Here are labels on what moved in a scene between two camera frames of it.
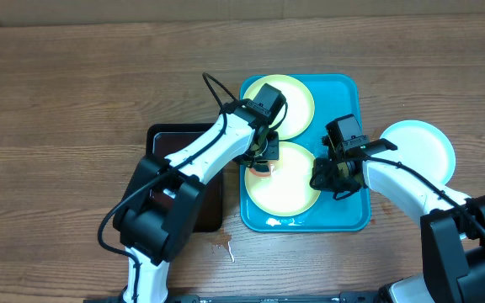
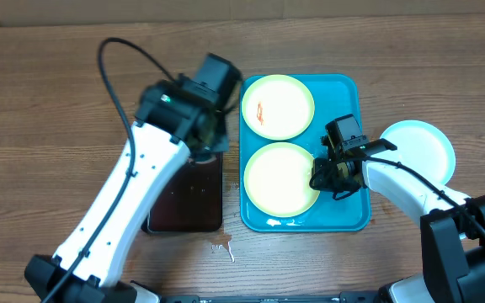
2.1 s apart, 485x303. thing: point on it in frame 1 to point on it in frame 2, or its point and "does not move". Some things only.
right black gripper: x=324 y=178 does not move
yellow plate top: x=300 y=105 does not move
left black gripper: x=273 y=152 to x=221 y=142
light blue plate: x=422 y=146 does not move
